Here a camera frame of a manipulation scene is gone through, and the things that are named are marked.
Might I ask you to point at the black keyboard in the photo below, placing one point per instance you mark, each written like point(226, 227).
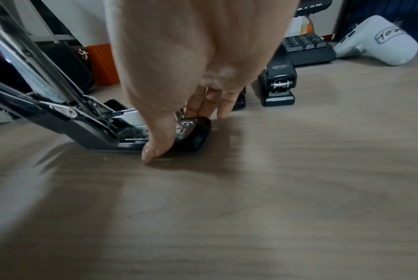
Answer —
point(316, 57)

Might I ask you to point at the small black stapler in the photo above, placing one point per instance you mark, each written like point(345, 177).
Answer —
point(240, 102)

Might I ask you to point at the person's right hand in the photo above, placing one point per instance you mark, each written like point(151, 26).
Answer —
point(195, 41)

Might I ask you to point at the grey top stapler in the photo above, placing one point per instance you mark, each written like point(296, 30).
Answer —
point(91, 128)

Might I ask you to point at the red box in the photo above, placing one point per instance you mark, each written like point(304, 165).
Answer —
point(103, 65)

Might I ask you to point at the white handheld controller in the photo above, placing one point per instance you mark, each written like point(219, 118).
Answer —
point(385, 41)

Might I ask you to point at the slim black stapler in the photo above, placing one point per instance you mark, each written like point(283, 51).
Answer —
point(278, 95)

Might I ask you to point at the black handbag gold logo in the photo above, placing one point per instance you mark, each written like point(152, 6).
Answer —
point(63, 65)

